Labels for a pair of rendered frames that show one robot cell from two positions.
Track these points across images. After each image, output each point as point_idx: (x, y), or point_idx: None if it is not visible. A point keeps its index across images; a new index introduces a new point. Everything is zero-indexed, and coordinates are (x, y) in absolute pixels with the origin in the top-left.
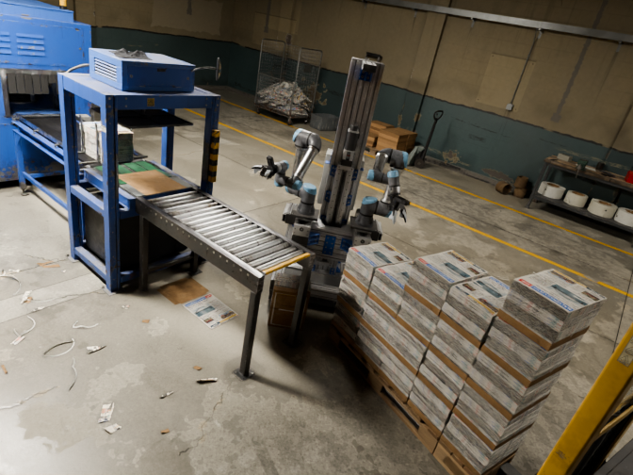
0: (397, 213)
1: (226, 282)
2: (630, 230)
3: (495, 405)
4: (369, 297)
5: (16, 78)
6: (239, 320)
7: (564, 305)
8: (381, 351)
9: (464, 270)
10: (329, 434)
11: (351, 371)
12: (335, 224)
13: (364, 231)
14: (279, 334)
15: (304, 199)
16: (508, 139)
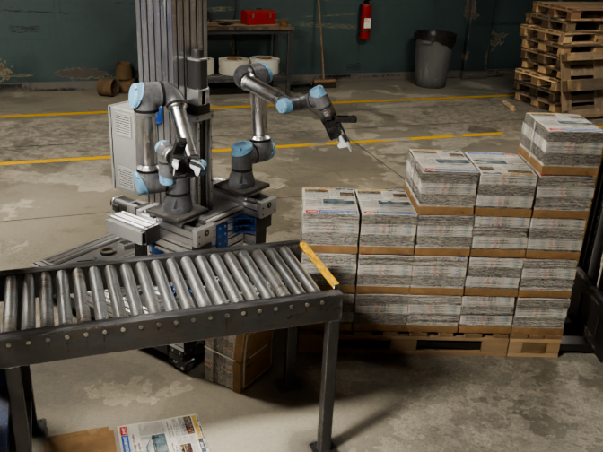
0: (346, 137)
1: (99, 400)
2: (276, 78)
3: (563, 256)
4: (361, 254)
5: None
6: (210, 417)
7: (595, 130)
8: (404, 302)
9: (453, 158)
10: (456, 413)
11: (369, 358)
12: (206, 206)
13: (254, 193)
14: (265, 389)
15: (181, 188)
16: (72, 15)
